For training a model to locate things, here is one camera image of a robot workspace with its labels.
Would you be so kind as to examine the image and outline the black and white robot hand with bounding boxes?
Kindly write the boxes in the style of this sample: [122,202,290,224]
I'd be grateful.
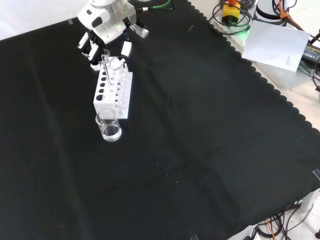
[76,1,150,72]

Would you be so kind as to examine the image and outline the glass rod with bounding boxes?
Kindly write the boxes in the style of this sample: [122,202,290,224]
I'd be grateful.
[101,54,114,89]

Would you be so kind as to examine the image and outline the white test tube rack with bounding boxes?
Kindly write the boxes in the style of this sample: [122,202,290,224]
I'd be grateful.
[93,56,134,119]

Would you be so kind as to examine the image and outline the clear glass beaker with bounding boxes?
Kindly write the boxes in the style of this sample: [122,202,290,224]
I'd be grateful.
[95,107,123,143]

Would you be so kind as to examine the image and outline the yellow stop button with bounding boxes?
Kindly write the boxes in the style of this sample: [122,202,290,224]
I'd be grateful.
[221,0,242,24]

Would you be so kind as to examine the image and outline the black cloth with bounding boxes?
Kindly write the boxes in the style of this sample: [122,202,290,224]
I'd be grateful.
[0,0,320,240]

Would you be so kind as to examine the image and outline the pale board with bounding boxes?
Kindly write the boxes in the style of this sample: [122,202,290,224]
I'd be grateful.
[241,19,312,73]

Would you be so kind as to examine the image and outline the black power adapter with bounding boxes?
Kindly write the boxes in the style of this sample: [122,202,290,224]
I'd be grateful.
[300,41,320,65]

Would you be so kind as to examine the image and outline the grey table leg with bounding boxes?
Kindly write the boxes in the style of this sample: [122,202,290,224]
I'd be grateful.
[300,189,320,213]

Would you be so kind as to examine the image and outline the green cable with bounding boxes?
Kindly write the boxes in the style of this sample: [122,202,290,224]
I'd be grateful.
[135,0,175,12]

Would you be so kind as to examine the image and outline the black cable loop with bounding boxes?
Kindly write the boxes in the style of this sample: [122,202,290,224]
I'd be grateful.
[211,0,255,35]

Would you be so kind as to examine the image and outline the orange floor cable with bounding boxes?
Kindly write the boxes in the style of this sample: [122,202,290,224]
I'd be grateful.
[265,216,279,240]

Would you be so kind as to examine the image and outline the black floor cables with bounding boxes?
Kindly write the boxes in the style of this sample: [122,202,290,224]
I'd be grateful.
[251,203,320,240]

